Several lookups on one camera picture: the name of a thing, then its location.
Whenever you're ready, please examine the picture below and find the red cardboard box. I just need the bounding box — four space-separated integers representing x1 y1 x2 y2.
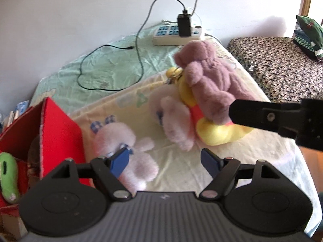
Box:
1 97 85 215

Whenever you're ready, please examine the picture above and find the yellow tiger plush toy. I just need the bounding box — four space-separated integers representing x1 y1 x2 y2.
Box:
166 67 253 146

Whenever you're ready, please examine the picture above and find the yellow cartoon blanket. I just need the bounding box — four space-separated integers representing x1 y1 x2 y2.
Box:
70 40 323 235

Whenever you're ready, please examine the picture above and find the green bean plush toy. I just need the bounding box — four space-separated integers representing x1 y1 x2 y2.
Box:
0 152 20 204

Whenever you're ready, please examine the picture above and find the stack of books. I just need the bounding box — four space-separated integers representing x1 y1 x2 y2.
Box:
1 101 29 133

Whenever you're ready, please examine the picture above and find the patterned dark cushion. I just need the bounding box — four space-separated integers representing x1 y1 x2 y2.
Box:
227 37 322 103

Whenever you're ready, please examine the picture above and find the white bunny plush toy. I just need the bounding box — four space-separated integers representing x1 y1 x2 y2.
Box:
148 84 195 151

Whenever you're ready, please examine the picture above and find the white power strip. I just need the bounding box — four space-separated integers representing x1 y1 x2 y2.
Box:
152 24 205 46

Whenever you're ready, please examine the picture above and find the black charger adapter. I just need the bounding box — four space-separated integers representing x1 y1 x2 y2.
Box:
177 9 191 37

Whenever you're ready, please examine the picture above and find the green cartoon bed sheet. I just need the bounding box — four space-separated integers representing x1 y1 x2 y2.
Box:
30 28 180 113

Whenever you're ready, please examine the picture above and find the black usb cable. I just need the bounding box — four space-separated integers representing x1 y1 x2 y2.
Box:
77 0 189 91

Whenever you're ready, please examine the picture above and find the green folded cloth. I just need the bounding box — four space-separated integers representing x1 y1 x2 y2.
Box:
294 15 322 62

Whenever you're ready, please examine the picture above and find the purple teddy bear plush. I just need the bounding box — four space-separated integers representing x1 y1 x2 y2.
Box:
174 41 255 125

